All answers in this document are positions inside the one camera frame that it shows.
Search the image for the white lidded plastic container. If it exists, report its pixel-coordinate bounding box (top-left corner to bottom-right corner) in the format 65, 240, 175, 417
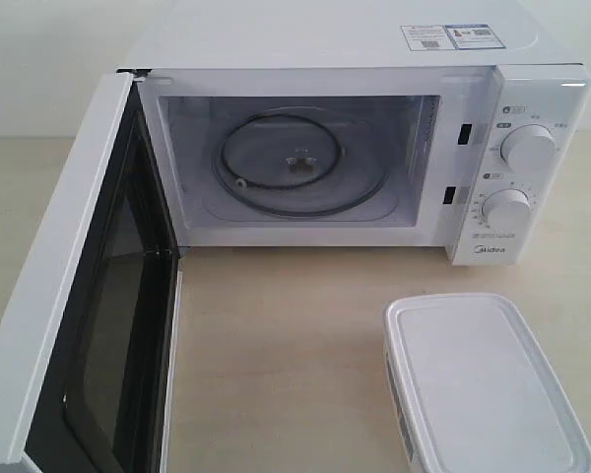
383, 293, 591, 472

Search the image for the white microwave door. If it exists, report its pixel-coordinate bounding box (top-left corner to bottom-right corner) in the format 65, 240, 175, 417
0, 70, 187, 472

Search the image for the white microwave oven body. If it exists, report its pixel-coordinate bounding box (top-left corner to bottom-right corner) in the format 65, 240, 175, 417
118, 1, 591, 265

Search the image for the glass turntable plate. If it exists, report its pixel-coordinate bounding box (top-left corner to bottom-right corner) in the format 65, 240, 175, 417
212, 105, 390, 219

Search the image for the lower white timer knob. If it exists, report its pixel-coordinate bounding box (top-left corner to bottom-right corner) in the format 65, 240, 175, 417
482, 189, 531, 231

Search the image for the upper white power knob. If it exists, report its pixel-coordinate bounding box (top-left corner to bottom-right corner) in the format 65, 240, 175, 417
500, 124, 558, 173

